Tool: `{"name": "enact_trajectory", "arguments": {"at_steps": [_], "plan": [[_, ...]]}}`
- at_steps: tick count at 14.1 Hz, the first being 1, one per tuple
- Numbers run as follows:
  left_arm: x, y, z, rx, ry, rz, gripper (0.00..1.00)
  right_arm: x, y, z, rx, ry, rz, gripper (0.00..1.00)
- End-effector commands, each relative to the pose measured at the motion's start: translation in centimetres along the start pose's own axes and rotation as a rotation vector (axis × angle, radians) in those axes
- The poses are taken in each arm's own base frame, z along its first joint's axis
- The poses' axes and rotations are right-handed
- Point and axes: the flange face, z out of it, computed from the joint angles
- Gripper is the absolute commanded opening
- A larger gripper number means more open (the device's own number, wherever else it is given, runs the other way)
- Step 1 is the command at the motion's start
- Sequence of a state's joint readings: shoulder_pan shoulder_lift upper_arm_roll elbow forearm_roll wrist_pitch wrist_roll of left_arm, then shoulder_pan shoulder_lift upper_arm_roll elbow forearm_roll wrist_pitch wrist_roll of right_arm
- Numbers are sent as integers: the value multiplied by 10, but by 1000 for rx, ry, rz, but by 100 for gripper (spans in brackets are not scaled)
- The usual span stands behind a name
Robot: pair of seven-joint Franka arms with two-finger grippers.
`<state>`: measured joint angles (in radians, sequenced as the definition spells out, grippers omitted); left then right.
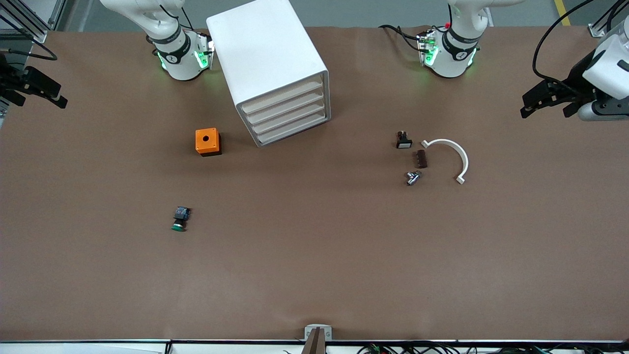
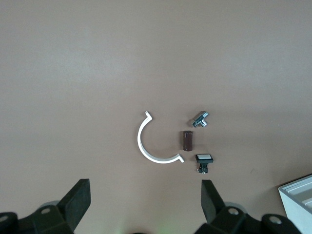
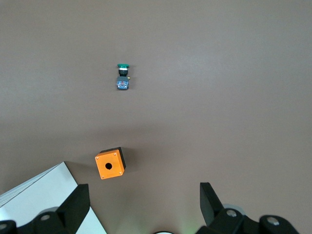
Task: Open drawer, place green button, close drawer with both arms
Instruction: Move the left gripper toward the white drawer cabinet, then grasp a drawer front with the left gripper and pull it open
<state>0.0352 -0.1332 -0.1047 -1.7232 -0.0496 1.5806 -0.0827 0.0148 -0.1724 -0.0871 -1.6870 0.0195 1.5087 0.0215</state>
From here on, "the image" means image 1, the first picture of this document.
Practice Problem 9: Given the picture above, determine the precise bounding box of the green push button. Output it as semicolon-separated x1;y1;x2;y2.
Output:
171;206;192;232

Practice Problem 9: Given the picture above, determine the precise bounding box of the beige cabinet drawer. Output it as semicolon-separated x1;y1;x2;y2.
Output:
245;91;326;123
241;80;325;114
254;112;328;146
249;102;327;134

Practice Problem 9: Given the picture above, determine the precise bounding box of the white drawer cabinet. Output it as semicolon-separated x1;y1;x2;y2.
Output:
206;0;331;148

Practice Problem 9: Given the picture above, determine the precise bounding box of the white curved plastic clip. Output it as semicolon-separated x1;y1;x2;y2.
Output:
421;139;469;185

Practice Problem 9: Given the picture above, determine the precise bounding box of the orange box with black base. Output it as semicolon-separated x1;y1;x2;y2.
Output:
195;128;222;157

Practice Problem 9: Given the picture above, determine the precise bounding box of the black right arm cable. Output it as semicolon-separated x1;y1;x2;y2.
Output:
0;14;58;61

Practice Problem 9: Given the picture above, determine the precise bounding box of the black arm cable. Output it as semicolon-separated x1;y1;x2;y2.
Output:
0;14;58;61
533;0;629;94

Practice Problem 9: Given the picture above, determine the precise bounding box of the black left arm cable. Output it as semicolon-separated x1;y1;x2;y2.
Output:
533;0;629;94

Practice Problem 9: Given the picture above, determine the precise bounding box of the aluminium frame profile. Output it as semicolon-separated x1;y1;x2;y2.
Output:
0;0;67;44
587;0;629;37

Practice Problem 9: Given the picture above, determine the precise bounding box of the black base cable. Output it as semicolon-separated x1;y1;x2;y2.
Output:
378;24;424;52

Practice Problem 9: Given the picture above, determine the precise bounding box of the grey bracket with brown post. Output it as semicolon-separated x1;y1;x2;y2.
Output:
301;324;333;354

